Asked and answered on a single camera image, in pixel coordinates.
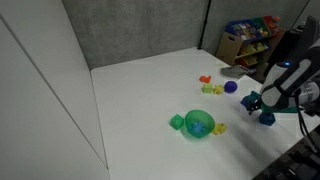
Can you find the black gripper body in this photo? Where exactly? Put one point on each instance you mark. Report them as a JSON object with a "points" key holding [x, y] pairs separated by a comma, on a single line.
{"points": [[256, 105]]}

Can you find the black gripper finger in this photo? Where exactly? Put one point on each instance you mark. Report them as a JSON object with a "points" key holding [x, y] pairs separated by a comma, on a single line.
{"points": [[250, 107], [252, 112]]}

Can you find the dark blue cube block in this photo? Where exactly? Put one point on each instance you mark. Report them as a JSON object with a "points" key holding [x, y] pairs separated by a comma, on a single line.
{"points": [[267, 119]]}

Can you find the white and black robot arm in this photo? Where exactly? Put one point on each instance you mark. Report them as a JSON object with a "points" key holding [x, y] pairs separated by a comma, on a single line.
{"points": [[290, 83]]}

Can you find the blue rectangular block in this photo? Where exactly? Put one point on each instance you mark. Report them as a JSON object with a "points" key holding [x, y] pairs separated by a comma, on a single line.
{"points": [[246, 101]]}

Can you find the light green cube block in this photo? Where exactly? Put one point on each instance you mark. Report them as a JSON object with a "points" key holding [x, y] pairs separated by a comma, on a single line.
{"points": [[207, 88]]}

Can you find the purple spiky ball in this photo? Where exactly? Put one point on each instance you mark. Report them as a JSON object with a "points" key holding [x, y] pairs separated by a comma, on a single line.
{"points": [[230, 86]]}

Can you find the yellow rubber duck toy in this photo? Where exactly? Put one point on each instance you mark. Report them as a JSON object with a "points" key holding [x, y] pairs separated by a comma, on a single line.
{"points": [[219, 129]]}

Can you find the yellow star toy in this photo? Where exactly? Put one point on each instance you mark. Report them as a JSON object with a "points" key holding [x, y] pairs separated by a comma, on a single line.
{"points": [[218, 89]]}

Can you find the grey folded cloth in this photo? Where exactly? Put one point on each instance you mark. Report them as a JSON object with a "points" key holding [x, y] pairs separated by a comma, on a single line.
{"points": [[235, 72]]}

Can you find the orange rubber toy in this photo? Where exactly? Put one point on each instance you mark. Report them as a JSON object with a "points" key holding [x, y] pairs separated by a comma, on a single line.
{"points": [[205, 79]]}

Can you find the green translucent bowl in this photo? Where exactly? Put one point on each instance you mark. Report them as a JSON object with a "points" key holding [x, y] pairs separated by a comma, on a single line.
{"points": [[199, 116]]}

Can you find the light blue toy in bowl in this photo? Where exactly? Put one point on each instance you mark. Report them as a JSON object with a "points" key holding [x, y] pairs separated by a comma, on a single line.
{"points": [[197, 127]]}

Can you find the toy shelf with bins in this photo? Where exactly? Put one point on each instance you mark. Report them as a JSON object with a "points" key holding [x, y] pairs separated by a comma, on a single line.
{"points": [[249, 42]]}

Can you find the black office chair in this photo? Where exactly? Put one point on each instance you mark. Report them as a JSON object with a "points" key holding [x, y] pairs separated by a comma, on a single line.
{"points": [[293, 45]]}

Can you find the black vertical pole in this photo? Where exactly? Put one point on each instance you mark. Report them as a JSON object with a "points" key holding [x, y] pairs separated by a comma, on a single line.
{"points": [[199, 46]]}

